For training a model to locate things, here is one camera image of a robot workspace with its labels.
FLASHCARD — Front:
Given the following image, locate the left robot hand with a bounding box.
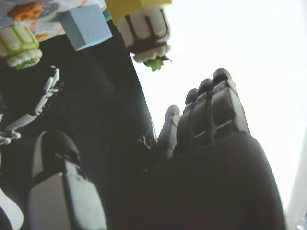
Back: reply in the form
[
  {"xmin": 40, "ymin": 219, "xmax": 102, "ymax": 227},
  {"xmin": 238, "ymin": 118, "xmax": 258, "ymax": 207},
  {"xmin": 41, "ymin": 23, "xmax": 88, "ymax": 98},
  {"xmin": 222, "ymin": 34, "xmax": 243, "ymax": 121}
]
[{"xmin": 27, "ymin": 67, "xmax": 287, "ymax": 230}]

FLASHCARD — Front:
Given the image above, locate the chocolate cupcake with cream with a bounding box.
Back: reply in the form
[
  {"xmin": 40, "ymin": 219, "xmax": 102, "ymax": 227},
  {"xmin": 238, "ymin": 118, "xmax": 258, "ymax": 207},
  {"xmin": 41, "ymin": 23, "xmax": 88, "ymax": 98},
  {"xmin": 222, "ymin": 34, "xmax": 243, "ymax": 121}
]
[{"xmin": 117, "ymin": 6, "xmax": 172, "ymax": 72}]

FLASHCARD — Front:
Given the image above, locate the green cupcake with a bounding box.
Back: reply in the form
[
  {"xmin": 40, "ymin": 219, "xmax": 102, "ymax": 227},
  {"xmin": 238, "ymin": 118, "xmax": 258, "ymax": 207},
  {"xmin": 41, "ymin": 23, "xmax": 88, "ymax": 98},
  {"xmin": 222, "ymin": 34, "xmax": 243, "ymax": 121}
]
[{"xmin": 0, "ymin": 25, "xmax": 43, "ymax": 71}]

